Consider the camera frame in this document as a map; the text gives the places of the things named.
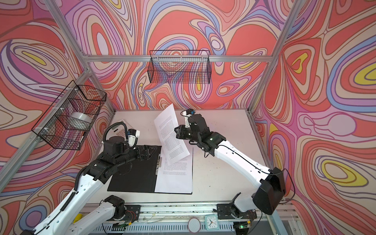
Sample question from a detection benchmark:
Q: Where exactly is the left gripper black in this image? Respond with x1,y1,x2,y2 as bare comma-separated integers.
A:
113,144,157,168

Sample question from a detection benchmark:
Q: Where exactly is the red folder black inside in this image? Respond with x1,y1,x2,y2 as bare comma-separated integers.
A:
107,145,193,195

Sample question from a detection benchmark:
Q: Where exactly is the printed paper sheet stack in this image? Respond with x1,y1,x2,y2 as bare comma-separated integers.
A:
154,150,193,194

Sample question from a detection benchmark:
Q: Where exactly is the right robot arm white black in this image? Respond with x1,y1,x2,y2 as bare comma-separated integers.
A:
174,109,286,218

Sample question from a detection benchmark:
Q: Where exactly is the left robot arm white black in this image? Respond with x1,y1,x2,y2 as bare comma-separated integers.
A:
22,136,160,235

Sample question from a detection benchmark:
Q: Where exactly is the metal folder clip mechanism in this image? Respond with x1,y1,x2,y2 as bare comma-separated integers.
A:
155,154,163,175

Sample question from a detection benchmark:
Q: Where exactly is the pink desk calculator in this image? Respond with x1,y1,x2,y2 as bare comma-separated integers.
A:
118,119,132,129

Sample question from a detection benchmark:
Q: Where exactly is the white tape roll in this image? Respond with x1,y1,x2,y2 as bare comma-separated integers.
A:
70,112,92,123

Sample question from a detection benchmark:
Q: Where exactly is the round pink white disc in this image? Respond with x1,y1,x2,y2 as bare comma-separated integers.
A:
188,217,201,234

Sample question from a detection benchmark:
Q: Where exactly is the yellow marker pen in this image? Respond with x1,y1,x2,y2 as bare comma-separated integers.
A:
73,213,83,224

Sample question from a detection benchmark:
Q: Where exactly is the small teal alarm clock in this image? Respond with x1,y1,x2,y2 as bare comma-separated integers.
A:
205,214,219,231

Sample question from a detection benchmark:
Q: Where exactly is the light blue bar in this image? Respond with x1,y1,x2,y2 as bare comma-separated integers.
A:
266,210,288,235

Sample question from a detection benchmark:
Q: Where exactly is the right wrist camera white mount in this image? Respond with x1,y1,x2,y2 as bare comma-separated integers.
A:
180,109,196,128

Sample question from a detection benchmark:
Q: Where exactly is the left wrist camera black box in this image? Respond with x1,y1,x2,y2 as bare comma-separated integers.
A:
103,136,129,155

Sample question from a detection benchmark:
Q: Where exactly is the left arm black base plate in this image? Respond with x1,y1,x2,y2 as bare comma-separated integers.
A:
111,204,141,222

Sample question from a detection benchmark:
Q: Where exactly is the black wire basket back wall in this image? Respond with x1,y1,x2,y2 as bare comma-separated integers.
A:
147,50,212,84

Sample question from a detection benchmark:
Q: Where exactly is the black wire basket wall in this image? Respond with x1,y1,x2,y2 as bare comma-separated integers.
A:
31,81,107,150
147,50,212,84

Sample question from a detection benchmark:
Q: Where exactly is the black wire basket left wall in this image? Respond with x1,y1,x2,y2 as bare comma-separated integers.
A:
31,81,107,150

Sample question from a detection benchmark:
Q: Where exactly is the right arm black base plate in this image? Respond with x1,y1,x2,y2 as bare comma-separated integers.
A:
213,204,258,221

